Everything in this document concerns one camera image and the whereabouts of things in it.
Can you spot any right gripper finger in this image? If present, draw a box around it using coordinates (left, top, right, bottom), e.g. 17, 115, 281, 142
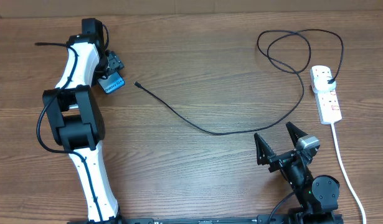
286, 121, 307, 146
254, 133, 276, 159

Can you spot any Samsung Galaxy smartphone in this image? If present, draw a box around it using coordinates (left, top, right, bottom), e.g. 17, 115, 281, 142
98, 72, 125, 95

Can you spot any black USB charging cable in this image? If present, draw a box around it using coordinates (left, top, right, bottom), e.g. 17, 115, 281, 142
134, 29, 344, 136

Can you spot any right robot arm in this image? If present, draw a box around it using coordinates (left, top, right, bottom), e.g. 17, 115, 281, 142
254, 122, 343, 224

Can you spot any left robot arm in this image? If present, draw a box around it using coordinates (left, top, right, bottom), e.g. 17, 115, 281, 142
36, 18, 125, 223

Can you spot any white charger plug adapter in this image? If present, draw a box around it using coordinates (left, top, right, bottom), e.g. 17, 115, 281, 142
312, 77, 336, 93

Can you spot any white power strip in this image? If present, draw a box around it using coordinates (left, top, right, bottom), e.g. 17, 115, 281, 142
310, 65, 342, 124

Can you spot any white power strip cord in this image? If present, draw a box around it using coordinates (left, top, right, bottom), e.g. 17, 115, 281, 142
330, 123, 367, 224

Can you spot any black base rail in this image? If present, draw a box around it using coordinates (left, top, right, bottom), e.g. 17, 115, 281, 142
67, 215, 344, 224

